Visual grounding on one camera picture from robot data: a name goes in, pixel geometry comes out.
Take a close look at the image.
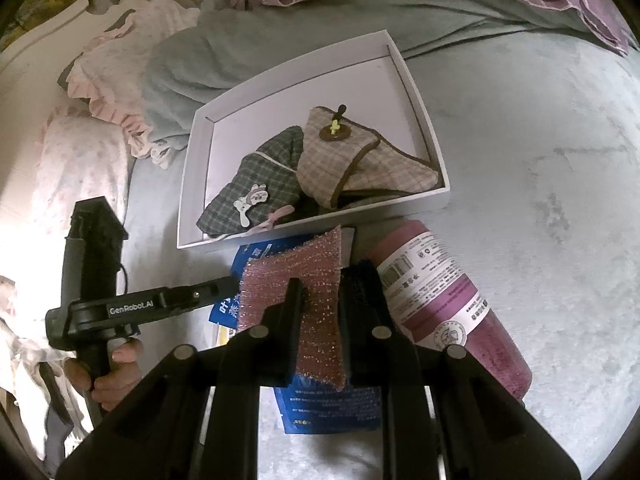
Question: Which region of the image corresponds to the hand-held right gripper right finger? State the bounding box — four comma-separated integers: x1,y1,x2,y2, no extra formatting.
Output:
339,259,582,480

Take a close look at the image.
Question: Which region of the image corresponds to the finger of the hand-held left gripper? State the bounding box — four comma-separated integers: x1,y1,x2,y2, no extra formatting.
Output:
166,278,243,313

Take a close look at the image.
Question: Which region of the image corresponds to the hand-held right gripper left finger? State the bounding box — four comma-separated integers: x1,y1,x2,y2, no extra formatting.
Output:
55,278,306,480

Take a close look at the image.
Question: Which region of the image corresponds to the pink glitter scouring sponge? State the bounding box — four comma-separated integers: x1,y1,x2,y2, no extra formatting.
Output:
235,225,351,393

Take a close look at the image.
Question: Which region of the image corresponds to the clear plastic bag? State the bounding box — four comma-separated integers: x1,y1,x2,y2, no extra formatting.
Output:
370,219,533,401

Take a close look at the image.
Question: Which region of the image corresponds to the blue printed packet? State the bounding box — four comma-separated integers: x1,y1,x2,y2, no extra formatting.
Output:
207,227,383,436

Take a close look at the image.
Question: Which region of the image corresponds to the green plaid fabric pouch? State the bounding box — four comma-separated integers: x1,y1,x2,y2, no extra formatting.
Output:
196,126,306,238

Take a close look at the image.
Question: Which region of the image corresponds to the beige plaid fabric pouch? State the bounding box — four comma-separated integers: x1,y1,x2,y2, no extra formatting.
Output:
295,104,441,211

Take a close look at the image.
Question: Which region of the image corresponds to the white shallow cardboard box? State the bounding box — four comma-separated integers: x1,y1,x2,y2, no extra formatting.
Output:
176,30,452,250

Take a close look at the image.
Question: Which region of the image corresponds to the person's left hand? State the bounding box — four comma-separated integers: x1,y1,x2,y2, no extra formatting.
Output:
64,337,146,412

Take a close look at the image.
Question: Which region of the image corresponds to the person's white floral clothing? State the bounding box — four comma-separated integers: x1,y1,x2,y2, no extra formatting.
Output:
0,275,98,461

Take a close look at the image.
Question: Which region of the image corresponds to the white floral pillow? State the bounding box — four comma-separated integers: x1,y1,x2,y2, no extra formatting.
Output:
27,107,133,291

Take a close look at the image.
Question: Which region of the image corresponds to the grey plush bed sheet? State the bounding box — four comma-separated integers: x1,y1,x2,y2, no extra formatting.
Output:
120,35,640,480

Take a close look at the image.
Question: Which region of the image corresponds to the white wooden headboard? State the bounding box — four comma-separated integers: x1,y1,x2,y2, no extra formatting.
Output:
0,0,151,131

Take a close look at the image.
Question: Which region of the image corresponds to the pink ruffled pillow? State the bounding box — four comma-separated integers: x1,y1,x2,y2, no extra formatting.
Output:
57,0,202,163

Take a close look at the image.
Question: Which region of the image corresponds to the grey-green fleece blanket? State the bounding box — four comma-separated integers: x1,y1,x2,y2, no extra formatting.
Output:
141,0,606,153

